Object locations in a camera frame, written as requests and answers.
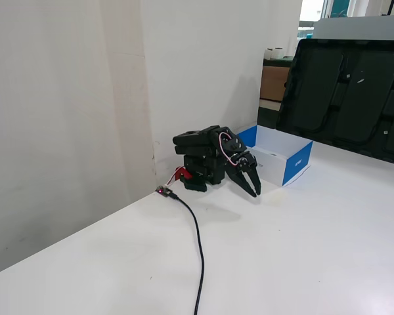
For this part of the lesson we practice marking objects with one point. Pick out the black plastic tray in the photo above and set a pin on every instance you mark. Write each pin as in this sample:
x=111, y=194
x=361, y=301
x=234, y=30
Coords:
x=341, y=98

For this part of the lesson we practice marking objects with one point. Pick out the blue and white cardboard box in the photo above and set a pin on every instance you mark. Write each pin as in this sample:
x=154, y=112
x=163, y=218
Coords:
x=295, y=165

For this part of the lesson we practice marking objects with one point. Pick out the small controller board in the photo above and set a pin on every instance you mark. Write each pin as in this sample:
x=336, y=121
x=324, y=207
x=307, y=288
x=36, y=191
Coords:
x=163, y=191

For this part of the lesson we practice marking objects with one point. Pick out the red table clamp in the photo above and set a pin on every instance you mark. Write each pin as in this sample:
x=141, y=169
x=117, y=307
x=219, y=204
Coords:
x=180, y=173

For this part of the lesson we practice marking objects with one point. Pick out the white cup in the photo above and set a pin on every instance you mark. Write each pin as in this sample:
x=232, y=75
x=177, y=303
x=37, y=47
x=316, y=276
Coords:
x=278, y=53
x=269, y=54

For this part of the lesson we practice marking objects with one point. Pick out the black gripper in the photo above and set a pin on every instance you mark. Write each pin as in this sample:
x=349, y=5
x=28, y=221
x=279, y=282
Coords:
x=243, y=167

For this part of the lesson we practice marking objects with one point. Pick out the brown cardboard box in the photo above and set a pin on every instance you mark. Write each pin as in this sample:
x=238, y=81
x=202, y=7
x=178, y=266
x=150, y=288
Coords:
x=274, y=83

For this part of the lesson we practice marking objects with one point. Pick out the gray flat panel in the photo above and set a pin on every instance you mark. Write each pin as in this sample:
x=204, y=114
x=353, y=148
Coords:
x=358, y=28

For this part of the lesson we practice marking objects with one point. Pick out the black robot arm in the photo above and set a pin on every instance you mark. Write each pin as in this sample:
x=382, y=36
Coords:
x=197, y=146

